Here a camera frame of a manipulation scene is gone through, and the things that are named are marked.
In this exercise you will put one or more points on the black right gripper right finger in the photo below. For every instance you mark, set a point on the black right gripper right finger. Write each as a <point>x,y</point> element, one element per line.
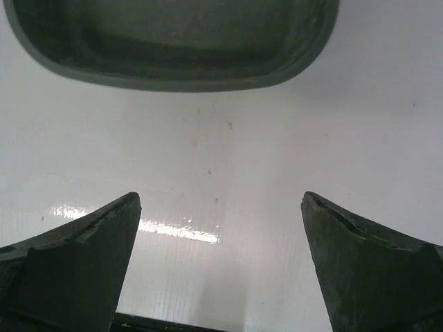
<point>372,278</point>

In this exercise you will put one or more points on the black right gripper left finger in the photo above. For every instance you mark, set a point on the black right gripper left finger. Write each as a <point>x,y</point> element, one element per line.
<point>70,278</point>

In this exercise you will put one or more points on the dark grey plastic tub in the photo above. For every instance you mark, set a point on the dark grey plastic tub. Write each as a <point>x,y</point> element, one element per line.
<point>174,46</point>

